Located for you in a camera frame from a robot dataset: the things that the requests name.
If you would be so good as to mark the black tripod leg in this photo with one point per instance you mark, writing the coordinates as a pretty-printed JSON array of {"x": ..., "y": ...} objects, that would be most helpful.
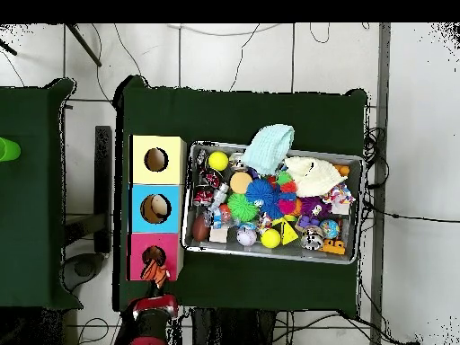
[{"x": 83, "y": 44}]

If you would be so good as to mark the green cup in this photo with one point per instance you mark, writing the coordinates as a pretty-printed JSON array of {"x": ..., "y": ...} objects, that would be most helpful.
[{"x": 7, "y": 149}]

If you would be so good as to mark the wooden box with three holes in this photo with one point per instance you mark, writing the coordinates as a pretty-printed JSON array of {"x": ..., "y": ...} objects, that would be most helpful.
[{"x": 172, "y": 208}]

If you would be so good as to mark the red soda can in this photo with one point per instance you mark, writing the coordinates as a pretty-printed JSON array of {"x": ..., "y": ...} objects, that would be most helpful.
[{"x": 203, "y": 196}]

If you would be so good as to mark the brown toy football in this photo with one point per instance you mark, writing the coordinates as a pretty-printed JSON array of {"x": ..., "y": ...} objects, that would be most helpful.
[{"x": 200, "y": 228}]

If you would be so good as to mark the pink spiky ball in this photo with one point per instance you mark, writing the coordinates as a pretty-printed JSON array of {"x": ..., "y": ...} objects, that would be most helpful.
[{"x": 287, "y": 206}]

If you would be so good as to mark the orange striped tiger plush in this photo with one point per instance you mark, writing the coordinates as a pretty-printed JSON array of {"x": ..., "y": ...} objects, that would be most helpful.
[{"x": 154, "y": 271}]

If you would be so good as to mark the yellow ball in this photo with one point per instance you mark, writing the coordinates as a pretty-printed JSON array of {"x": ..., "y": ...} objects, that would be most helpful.
[
  {"x": 270, "y": 238},
  {"x": 218, "y": 161}
]

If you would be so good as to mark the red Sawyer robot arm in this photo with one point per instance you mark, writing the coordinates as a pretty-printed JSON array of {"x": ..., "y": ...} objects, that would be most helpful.
[{"x": 147, "y": 334}]

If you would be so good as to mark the white baseball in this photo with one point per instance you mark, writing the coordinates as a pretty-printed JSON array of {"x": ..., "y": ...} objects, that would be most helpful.
[{"x": 246, "y": 236}]

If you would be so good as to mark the mint green cloth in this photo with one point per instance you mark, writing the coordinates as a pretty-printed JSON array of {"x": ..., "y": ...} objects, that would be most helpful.
[{"x": 268, "y": 149}]

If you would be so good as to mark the colourful patterned cloth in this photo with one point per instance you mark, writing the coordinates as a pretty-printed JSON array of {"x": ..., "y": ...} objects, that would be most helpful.
[{"x": 339, "y": 194}]

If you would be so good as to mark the blue spiky ball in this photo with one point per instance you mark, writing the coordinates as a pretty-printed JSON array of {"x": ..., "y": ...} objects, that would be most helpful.
[{"x": 264, "y": 194}]

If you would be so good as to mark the orange foam disc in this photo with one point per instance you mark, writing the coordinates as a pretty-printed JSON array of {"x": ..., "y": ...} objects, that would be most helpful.
[{"x": 241, "y": 182}]

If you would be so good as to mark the clear mesh bin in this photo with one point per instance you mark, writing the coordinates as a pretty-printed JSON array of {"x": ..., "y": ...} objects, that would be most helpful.
[{"x": 352, "y": 248}]

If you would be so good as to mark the dark green table cloth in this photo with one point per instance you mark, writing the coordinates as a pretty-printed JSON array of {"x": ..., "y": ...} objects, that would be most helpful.
[
  {"x": 215, "y": 115},
  {"x": 36, "y": 180}
]

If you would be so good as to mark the green spiky ball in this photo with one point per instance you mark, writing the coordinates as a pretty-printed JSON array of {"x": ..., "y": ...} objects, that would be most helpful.
[{"x": 242, "y": 207}]

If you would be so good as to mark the cream knitted cloth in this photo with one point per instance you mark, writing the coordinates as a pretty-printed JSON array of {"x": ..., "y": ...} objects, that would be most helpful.
[{"x": 316, "y": 176}]

